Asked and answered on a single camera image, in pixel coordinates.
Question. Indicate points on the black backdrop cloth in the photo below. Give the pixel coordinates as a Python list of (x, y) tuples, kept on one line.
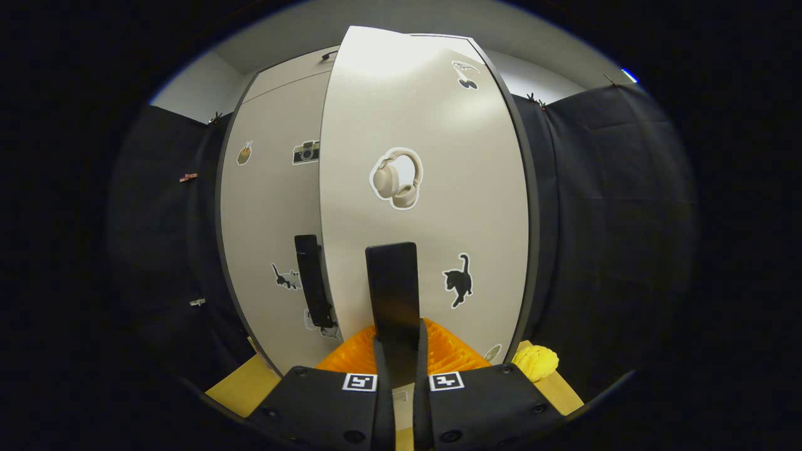
[(626, 219)]

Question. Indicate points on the headphone-sticker shoe cabinet door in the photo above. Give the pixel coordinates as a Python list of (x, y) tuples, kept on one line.
[(438, 250)]

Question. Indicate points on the camera-sticker shoe cabinet door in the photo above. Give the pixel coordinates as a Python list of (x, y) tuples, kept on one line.
[(263, 219)]

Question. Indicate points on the short ceiling light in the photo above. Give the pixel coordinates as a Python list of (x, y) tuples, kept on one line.
[(630, 75)]

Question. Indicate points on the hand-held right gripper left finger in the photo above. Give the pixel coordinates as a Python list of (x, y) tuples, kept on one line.
[(384, 413)]

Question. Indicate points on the yellow knobbly toy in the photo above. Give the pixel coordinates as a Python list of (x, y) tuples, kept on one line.
[(536, 362)]

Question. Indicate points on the beige double-door shoe cabinet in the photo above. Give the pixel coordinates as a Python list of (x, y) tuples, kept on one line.
[(534, 250)]

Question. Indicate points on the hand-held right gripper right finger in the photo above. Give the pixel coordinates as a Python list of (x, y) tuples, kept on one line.
[(423, 413)]

